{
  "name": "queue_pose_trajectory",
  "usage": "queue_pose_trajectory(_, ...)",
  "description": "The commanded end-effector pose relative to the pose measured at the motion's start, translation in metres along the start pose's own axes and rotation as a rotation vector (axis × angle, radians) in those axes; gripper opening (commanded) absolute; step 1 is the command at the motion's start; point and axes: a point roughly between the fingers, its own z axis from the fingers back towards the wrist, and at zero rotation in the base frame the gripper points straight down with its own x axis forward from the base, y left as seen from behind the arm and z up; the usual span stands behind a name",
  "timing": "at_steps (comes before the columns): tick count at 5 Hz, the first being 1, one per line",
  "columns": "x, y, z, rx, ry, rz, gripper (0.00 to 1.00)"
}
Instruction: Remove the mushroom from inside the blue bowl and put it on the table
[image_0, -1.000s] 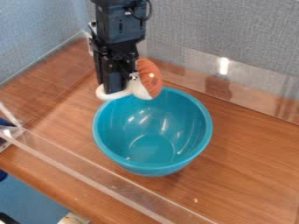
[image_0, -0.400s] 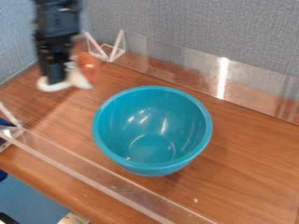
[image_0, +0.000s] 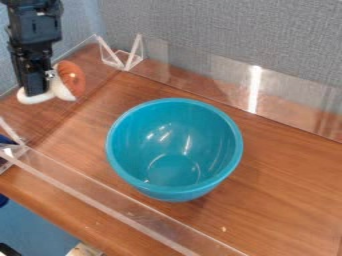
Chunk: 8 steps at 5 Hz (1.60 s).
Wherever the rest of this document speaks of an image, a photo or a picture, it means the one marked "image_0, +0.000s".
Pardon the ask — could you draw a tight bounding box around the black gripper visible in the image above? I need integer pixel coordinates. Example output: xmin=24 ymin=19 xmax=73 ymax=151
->
xmin=0 ymin=0 xmax=64 ymax=97

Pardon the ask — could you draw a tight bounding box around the white brown toy mushroom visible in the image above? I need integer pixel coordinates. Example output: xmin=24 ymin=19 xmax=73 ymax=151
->
xmin=16 ymin=60 xmax=85 ymax=105

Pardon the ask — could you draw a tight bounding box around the blue plastic bowl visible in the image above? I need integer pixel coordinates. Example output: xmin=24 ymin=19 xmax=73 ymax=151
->
xmin=105 ymin=98 xmax=243 ymax=202

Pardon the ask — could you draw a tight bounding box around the clear acrylic front barrier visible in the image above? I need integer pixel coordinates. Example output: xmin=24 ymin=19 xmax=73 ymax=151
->
xmin=0 ymin=117 xmax=248 ymax=256

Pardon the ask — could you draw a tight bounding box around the clear acrylic back barrier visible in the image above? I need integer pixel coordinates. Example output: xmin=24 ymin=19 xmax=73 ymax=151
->
xmin=96 ymin=34 xmax=342 ymax=143

